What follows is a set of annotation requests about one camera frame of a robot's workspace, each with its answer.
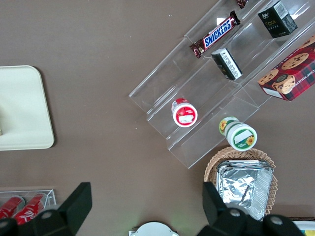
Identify aluminium foil container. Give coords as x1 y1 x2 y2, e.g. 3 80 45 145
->
216 159 275 221

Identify red tartan cookie box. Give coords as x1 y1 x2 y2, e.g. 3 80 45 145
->
257 34 315 101

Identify red cola bottle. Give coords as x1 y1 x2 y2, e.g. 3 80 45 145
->
0 196 25 219
14 193 47 226

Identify red lid yogurt cup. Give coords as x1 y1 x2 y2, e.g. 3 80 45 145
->
170 97 199 128

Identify small black carton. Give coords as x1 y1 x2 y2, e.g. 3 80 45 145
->
211 48 243 81
257 0 298 39

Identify green lid yogurt cup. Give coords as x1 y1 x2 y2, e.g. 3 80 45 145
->
218 116 258 151

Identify white rectangular snack bin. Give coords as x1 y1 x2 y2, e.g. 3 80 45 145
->
292 220 315 236

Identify cream plastic tray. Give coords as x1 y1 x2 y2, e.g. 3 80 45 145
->
0 65 55 151

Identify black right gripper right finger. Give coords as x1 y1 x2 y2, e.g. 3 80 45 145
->
194 181 263 236

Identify clear acrylic bottle rack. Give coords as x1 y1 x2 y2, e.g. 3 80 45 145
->
0 188 57 222

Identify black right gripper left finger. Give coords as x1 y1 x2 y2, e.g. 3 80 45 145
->
31 181 93 236

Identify light tan wicker basket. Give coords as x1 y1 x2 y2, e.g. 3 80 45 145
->
203 146 279 217

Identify Snickers chocolate bar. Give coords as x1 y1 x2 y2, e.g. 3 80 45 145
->
236 0 251 10
189 10 241 59

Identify clear acrylic stepped shelf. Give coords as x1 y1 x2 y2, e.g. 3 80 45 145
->
128 0 315 170

